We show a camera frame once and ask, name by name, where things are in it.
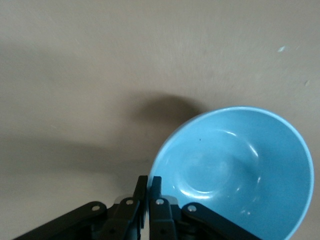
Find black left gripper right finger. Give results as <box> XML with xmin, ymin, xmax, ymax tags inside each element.
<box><xmin>149</xmin><ymin>176</ymin><xmax>263</xmax><ymax>240</ymax></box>

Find blue bowl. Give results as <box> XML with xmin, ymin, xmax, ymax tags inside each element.
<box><xmin>149</xmin><ymin>106</ymin><xmax>315</xmax><ymax>240</ymax></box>

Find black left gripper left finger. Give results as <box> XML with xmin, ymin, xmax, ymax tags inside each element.
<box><xmin>14</xmin><ymin>175</ymin><xmax>149</xmax><ymax>240</ymax></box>

